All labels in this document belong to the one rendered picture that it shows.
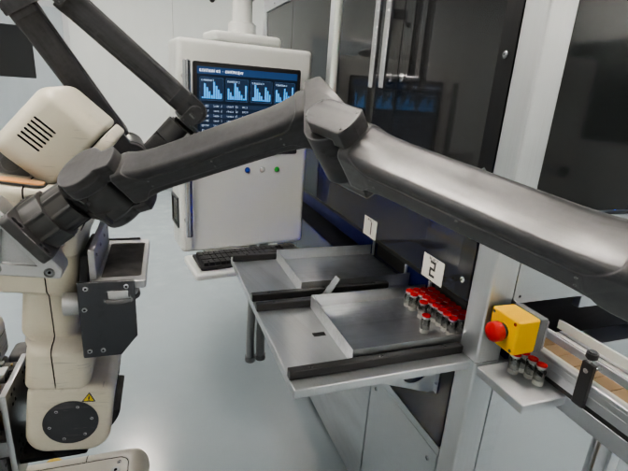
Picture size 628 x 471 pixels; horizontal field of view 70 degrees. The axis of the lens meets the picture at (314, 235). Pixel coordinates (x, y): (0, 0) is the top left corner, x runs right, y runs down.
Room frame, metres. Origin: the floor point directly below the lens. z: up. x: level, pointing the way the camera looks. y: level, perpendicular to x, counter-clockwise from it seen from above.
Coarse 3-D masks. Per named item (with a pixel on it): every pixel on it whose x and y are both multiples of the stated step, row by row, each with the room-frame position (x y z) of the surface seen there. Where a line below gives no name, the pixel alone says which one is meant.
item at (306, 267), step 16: (288, 256) 1.37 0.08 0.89; (304, 256) 1.38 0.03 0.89; (320, 256) 1.41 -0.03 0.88; (336, 256) 1.42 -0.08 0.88; (352, 256) 1.43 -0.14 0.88; (368, 256) 1.44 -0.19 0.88; (288, 272) 1.23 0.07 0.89; (304, 272) 1.26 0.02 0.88; (320, 272) 1.27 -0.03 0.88; (336, 272) 1.28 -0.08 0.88; (352, 272) 1.29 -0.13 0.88; (368, 272) 1.30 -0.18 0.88; (384, 272) 1.31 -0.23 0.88
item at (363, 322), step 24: (384, 288) 1.11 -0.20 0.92; (408, 288) 1.14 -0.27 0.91; (336, 312) 1.01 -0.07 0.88; (360, 312) 1.02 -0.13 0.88; (384, 312) 1.03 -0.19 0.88; (408, 312) 1.04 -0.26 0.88; (336, 336) 0.87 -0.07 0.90; (360, 336) 0.90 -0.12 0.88; (384, 336) 0.91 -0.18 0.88; (408, 336) 0.92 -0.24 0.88; (432, 336) 0.93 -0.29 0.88; (456, 336) 0.88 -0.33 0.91
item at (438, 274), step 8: (424, 256) 1.04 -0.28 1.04; (432, 256) 1.02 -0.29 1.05; (424, 264) 1.04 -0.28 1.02; (432, 264) 1.01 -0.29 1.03; (440, 264) 0.98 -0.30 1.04; (424, 272) 1.03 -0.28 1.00; (432, 272) 1.01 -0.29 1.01; (440, 272) 0.98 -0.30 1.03; (432, 280) 1.00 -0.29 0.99; (440, 280) 0.97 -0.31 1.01
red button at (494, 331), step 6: (486, 324) 0.78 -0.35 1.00; (492, 324) 0.76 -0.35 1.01; (498, 324) 0.76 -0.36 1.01; (486, 330) 0.77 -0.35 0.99; (492, 330) 0.76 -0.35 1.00; (498, 330) 0.75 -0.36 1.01; (504, 330) 0.75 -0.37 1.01; (492, 336) 0.75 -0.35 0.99; (498, 336) 0.75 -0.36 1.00; (504, 336) 0.75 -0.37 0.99
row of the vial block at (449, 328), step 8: (416, 288) 1.10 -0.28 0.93; (424, 296) 1.05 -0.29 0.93; (432, 304) 1.02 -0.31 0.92; (432, 312) 1.00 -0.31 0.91; (440, 312) 0.97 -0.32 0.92; (448, 312) 0.97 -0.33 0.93; (432, 320) 1.00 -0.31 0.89; (440, 320) 0.97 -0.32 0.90; (448, 320) 0.95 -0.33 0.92; (456, 320) 0.93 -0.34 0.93; (440, 328) 0.96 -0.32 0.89; (448, 328) 0.94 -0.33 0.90
